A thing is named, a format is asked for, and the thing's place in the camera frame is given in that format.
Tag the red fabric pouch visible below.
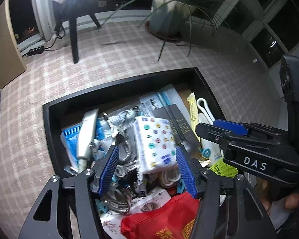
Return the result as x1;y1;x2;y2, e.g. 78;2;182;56
121;192;200;239

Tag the white dotted tissue pack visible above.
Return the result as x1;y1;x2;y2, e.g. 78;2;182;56
133;116;178;174

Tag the black storage box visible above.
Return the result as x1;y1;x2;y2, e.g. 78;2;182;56
42;68;225;178

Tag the silver cosmetic tube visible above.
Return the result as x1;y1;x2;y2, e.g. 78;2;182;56
77;109;99;173

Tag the potted plant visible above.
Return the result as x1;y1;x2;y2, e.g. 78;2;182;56
100;0;236;62

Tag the black stand leg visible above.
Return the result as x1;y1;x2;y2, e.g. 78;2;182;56
69;17;79;64

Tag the wooden panel board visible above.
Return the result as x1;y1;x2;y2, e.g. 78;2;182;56
0;0;27;89

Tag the black power strip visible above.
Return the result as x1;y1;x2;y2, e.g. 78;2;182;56
27;46;45;57

